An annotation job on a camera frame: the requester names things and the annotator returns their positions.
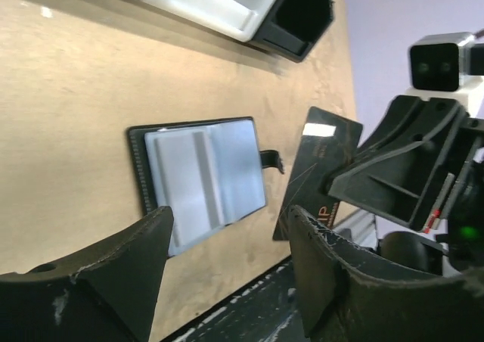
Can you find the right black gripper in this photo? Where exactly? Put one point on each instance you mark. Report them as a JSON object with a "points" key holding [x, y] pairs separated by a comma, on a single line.
{"points": [[401, 168]]}

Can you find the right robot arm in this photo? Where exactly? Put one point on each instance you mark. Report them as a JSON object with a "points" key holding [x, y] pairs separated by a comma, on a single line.
{"points": [[454, 230]]}

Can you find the black leather card holder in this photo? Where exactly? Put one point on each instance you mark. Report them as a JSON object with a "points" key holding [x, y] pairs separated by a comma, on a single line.
{"points": [[210, 172]]}

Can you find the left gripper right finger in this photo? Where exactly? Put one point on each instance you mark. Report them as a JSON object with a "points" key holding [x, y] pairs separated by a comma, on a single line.
{"points": [[347, 293]]}

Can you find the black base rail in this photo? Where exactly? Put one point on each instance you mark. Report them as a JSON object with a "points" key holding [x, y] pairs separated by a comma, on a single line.
{"points": [[262, 310]]}

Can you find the black VIP card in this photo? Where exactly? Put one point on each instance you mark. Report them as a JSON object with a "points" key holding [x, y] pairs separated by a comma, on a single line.
{"points": [[328, 142]]}

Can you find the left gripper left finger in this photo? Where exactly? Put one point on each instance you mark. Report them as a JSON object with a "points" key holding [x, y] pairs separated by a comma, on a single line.
{"points": [[107, 291]]}

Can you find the black white card sorting tray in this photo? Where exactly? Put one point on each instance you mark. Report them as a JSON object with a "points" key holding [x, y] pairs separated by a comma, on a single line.
{"points": [[289, 28]]}

